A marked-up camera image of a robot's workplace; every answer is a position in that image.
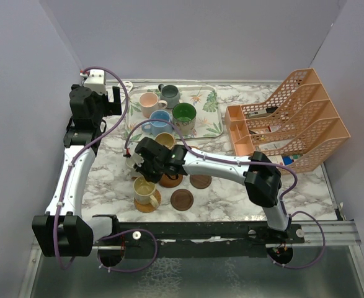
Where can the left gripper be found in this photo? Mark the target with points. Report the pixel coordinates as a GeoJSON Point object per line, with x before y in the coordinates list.
{"type": "Point", "coordinates": [113, 107]}

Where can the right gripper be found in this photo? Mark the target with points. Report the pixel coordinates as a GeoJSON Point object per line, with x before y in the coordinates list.
{"type": "Point", "coordinates": [141, 170]}

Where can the tan brown mug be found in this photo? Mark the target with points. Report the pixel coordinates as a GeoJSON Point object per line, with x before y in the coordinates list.
{"type": "Point", "coordinates": [166, 139]}

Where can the yellow mug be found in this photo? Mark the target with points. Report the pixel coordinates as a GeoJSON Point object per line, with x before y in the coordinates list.
{"type": "Point", "coordinates": [144, 192]}

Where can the pink mug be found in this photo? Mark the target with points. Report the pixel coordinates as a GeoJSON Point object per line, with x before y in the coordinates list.
{"type": "Point", "coordinates": [150, 102]}

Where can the dark walnut coaster front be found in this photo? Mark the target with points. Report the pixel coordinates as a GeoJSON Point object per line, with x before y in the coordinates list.
{"type": "Point", "coordinates": [181, 199]}

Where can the dark walnut coaster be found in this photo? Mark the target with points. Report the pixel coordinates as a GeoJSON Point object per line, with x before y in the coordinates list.
{"type": "Point", "coordinates": [181, 199]}
{"type": "Point", "coordinates": [200, 181]}

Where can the white cream mug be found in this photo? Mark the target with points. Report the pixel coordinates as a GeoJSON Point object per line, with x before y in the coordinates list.
{"type": "Point", "coordinates": [131, 171]}

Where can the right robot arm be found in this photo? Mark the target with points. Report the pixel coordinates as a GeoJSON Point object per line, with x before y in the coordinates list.
{"type": "Point", "coordinates": [257, 174]}

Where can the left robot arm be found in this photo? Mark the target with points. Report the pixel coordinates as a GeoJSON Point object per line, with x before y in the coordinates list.
{"type": "Point", "coordinates": [61, 231]}

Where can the large brown wood coaster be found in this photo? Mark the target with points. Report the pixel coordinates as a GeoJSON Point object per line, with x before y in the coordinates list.
{"type": "Point", "coordinates": [170, 181]}

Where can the woven rattan coaster front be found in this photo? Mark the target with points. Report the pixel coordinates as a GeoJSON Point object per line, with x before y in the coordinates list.
{"type": "Point", "coordinates": [148, 208]}

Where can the light blue mug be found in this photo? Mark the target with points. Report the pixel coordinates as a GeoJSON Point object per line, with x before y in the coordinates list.
{"type": "Point", "coordinates": [159, 123]}

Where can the green floral mug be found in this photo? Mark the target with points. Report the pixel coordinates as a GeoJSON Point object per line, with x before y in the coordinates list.
{"type": "Point", "coordinates": [184, 118]}

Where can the grey blue mug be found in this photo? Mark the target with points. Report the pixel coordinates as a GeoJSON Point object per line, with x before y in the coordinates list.
{"type": "Point", "coordinates": [170, 94]}

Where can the stapler box in organizer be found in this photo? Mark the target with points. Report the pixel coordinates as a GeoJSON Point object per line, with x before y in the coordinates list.
{"type": "Point", "coordinates": [261, 113]}

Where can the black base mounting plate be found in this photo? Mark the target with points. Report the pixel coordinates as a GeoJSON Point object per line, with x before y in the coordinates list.
{"type": "Point", "coordinates": [196, 239]}

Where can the orange plastic file organizer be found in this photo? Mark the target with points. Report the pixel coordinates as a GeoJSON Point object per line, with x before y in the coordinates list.
{"type": "Point", "coordinates": [306, 123]}

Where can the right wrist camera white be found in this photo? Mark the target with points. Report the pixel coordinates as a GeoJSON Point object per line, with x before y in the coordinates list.
{"type": "Point", "coordinates": [133, 159]}

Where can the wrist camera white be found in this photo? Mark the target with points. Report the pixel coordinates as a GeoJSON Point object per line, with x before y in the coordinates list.
{"type": "Point", "coordinates": [133, 159]}
{"type": "Point", "coordinates": [95, 81]}

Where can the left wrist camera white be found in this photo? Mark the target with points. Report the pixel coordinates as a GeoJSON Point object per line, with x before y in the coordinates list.
{"type": "Point", "coordinates": [95, 81]}

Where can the aluminium rail frame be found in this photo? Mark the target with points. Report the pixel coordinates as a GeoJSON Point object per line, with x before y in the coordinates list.
{"type": "Point", "coordinates": [138, 220]}

